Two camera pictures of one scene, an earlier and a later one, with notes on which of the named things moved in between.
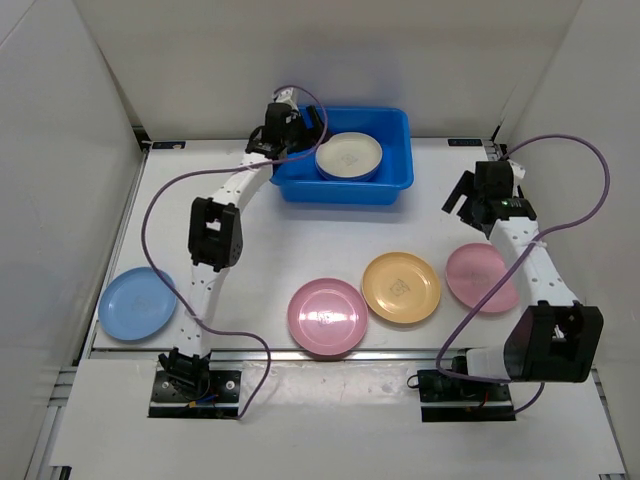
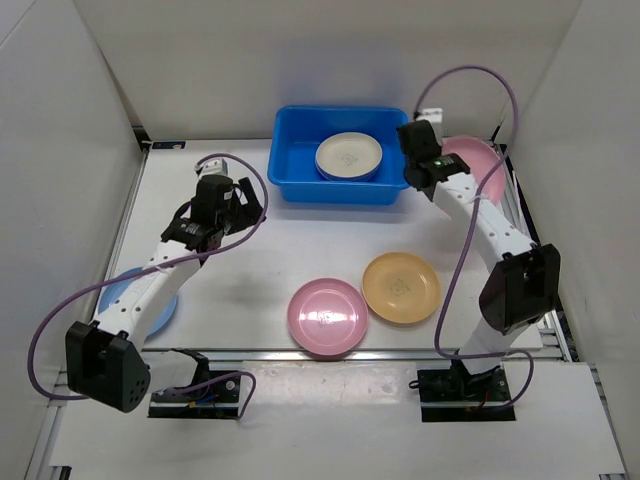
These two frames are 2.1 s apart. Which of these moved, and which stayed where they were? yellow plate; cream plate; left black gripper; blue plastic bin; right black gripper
Moved: left black gripper; right black gripper
Stayed: yellow plate; blue plastic bin; cream plate
